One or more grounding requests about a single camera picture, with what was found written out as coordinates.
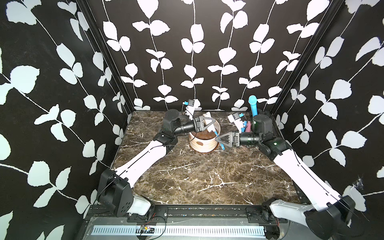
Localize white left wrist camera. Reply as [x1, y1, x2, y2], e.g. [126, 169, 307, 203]
[183, 99, 200, 120]

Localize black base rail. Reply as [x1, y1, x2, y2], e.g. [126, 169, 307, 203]
[87, 205, 289, 228]

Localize blue white scrub brush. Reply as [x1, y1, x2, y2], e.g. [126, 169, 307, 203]
[207, 112, 225, 151]

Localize blue toy microphone in stand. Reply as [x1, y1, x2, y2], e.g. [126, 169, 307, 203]
[248, 95, 258, 117]

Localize white wavy ceramic pot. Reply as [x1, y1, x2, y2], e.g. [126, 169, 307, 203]
[188, 122, 221, 153]

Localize pink toy microphone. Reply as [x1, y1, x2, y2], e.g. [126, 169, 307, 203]
[245, 121, 252, 133]

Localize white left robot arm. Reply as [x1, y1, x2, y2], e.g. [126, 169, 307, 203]
[96, 109, 216, 218]

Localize blue toy microphone lying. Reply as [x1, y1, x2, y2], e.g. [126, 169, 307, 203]
[241, 121, 248, 133]

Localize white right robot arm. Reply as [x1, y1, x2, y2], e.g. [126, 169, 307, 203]
[216, 114, 356, 240]

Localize brown mud lump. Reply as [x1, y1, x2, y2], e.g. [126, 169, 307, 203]
[196, 132, 216, 140]

